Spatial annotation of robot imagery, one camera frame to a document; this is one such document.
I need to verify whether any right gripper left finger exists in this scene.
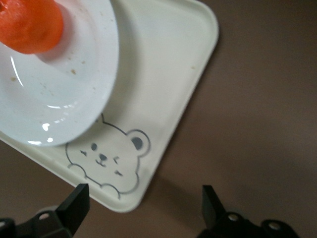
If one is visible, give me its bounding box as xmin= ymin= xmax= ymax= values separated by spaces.
xmin=0 ymin=183 xmax=90 ymax=238

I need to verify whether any white round plate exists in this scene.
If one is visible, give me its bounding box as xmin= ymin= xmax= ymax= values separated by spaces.
xmin=0 ymin=0 xmax=120 ymax=147

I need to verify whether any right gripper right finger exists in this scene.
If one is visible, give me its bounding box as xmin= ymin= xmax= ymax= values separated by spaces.
xmin=197 ymin=184 xmax=298 ymax=238

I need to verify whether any cream bear print tray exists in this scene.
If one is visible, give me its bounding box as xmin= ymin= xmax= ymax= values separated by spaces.
xmin=0 ymin=0 xmax=220 ymax=213

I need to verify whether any orange fruit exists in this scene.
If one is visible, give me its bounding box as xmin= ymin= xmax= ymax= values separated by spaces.
xmin=0 ymin=0 xmax=64 ymax=55

